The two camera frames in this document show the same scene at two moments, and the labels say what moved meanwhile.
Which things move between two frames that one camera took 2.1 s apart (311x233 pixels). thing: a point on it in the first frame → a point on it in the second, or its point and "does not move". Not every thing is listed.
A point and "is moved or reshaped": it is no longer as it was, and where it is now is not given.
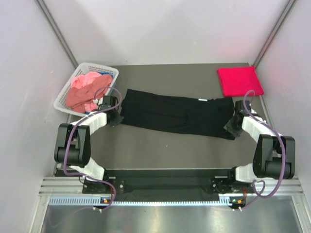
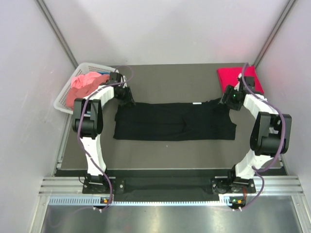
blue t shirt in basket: (107, 73) does not move
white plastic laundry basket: (60, 103) does not move
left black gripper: (118, 120) → (128, 99)
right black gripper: (229, 127) → (229, 90)
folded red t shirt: (235, 81) does not move
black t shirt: (207, 117) is moved or reshaped
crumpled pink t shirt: (81, 96) does not move
